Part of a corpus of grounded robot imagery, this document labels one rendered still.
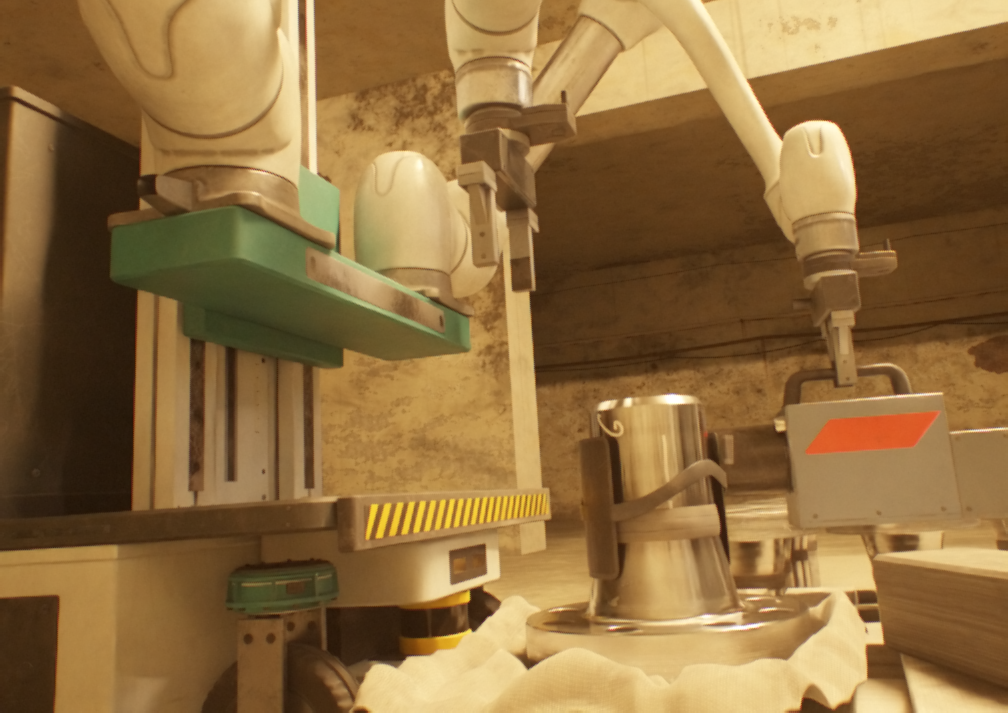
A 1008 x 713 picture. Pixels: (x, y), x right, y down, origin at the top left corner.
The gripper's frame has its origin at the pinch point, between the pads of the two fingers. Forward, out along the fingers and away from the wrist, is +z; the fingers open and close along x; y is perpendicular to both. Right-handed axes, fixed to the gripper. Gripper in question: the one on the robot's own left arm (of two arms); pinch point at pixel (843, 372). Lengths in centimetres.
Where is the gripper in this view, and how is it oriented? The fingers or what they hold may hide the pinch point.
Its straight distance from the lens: 132.8
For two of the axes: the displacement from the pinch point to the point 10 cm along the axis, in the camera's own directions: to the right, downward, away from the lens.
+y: -9.8, 1.0, 1.7
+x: -1.8, -1.8, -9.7
